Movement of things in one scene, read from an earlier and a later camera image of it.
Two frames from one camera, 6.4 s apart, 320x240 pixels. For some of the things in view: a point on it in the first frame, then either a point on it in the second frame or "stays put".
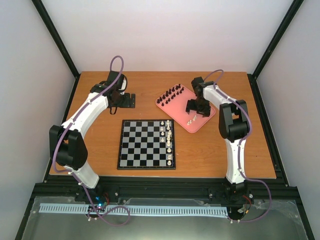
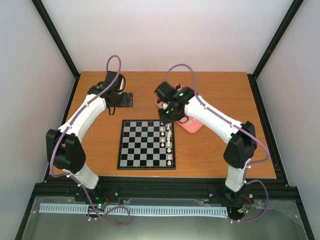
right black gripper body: x=199 y=106 to x=170 y=116
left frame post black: x=58 y=42 stays put
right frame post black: x=252 y=77 stays put
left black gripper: x=127 y=104 stays put
